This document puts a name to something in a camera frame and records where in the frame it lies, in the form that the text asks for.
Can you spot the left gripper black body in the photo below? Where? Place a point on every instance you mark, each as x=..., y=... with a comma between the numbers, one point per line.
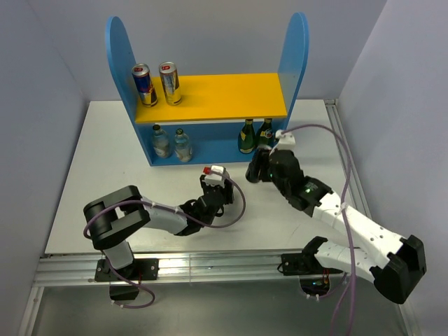
x=227, y=191

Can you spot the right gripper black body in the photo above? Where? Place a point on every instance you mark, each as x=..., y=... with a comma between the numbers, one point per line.
x=278, y=183

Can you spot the clear Chang bottle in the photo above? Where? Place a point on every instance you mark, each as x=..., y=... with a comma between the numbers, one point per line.
x=182, y=146
x=161, y=142

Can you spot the silver gold Red Bull can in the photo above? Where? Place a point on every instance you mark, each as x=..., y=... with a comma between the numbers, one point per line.
x=170, y=82

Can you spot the blue silver Red Bull can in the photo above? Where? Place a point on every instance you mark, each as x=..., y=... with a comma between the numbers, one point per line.
x=144, y=85

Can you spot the black yellow can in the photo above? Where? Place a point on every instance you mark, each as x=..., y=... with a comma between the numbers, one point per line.
x=253, y=170

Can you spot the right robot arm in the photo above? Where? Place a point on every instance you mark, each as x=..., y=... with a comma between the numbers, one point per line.
x=394, y=264

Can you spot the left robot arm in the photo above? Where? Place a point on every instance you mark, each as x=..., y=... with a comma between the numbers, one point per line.
x=113, y=218

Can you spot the blue and yellow wooden shelf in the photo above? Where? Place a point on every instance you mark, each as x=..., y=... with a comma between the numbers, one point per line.
x=213, y=107

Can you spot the green bottle yellow label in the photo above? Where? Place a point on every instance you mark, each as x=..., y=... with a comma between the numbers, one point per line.
x=247, y=137

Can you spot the green Perrier bottle red label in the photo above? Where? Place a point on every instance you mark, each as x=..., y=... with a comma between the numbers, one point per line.
x=264, y=137

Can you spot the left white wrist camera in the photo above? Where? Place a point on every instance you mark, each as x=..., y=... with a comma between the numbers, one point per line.
x=215, y=175

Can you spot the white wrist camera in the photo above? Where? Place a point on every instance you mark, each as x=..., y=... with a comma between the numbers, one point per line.
x=215, y=175
x=284, y=141

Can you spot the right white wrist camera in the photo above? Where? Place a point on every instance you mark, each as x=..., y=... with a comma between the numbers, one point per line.
x=284, y=141

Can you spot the aluminium front rail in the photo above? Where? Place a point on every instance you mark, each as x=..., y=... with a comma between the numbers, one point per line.
x=174, y=268

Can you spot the aluminium side rail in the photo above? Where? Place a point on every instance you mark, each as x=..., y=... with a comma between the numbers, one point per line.
x=353, y=168

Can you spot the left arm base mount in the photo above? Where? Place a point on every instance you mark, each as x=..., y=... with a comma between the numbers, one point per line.
x=126, y=284

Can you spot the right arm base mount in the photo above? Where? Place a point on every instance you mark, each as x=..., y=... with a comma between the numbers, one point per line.
x=302, y=265

